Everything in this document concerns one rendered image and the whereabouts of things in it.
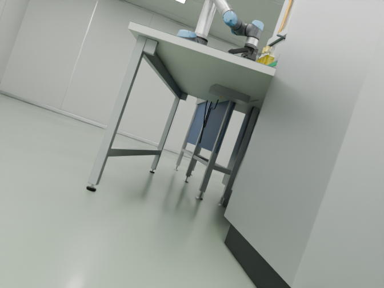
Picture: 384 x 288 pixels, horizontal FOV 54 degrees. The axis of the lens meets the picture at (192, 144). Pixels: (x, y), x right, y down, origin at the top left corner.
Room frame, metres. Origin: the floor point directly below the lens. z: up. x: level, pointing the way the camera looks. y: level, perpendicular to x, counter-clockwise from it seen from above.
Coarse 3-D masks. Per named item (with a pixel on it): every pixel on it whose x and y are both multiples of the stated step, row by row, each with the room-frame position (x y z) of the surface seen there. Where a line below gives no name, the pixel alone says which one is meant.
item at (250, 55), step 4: (248, 44) 2.24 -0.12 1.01; (248, 48) 2.26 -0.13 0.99; (252, 48) 2.25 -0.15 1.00; (248, 52) 2.26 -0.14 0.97; (252, 52) 2.26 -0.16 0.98; (256, 52) 2.26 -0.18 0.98; (244, 56) 2.24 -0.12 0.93; (248, 56) 2.24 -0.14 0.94; (252, 56) 2.26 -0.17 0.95; (256, 56) 2.26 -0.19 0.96
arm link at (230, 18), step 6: (216, 0) 2.26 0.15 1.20; (222, 0) 2.24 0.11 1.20; (216, 6) 2.29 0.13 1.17; (222, 6) 2.23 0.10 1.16; (228, 6) 2.22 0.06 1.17; (222, 12) 2.23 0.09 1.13; (228, 12) 2.18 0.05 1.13; (234, 12) 2.22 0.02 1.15; (228, 18) 2.17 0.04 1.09; (234, 18) 2.17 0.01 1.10; (228, 24) 2.19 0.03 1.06; (234, 24) 2.20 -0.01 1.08; (240, 24) 2.23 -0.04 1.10
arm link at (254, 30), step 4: (256, 20) 2.25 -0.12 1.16; (252, 24) 2.26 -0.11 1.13; (256, 24) 2.24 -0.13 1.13; (260, 24) 2.24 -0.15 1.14; (248, 28) 2.26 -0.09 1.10; (252, 28) 2.25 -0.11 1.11; (256, 28) 2.24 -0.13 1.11; (260, 28) 2.24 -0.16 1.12; (248, 32) 2.27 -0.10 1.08; (252, 32) 2.24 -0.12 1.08; (256, 32) 2.24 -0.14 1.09; (260, 32) 2.25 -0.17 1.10; (248, 36) 2.25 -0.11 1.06; (252, 36) 2.24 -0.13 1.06; (256, 36) 2.24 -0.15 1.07; (260, 36) 2.26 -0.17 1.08
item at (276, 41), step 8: (288, 0) 3.13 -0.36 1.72; (296, 0) 2.91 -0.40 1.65; (280, 16) 3.20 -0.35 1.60; (288, 16) 2.98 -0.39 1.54; (280, 24) 3.12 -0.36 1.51; (288, 24) 2.90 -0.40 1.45; (280, 32) 2.96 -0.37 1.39; (272, 40) 3.11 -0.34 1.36; (280, 40) 2.98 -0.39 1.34; (280, 48) 2.89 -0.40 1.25
